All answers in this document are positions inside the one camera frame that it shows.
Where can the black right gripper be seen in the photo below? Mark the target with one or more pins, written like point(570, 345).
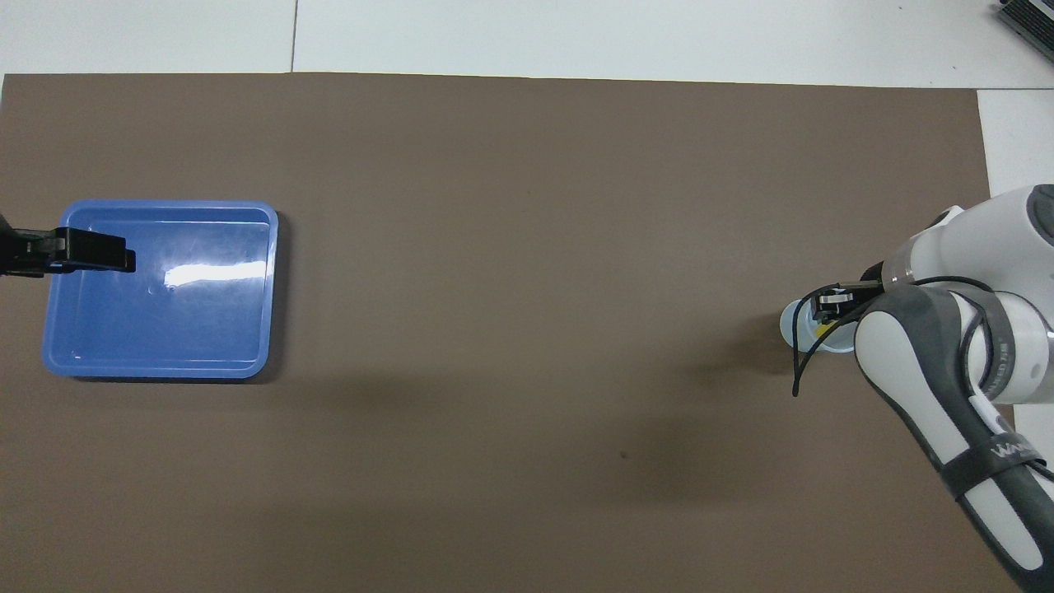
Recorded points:
point(871, 276)

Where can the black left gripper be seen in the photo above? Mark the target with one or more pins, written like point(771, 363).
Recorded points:
point(29, 251)

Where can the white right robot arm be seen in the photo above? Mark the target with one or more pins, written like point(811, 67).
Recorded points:
point(930, 346)

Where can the blue plastic tray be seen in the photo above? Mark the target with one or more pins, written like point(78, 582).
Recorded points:
point(189, 329)

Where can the translucent plastic cup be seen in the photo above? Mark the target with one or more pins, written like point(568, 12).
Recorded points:
point(790, 325)

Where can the brown table mat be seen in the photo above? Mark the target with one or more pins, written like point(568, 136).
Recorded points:
point(527, 329)

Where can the grey ribbed device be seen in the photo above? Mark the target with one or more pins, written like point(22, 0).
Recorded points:
point(1029, 25)

